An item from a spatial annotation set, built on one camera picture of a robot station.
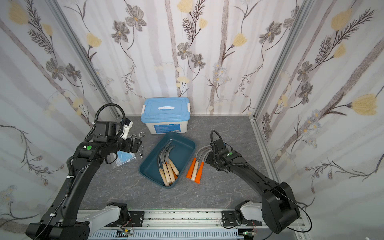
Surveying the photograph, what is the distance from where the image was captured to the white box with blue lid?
3.20 ft

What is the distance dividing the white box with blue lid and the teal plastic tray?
0.16 ft

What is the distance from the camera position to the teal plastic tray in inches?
35.3

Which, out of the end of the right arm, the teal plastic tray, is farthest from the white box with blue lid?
the end of the right arm

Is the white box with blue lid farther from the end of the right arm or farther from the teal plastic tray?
the end of the right arm
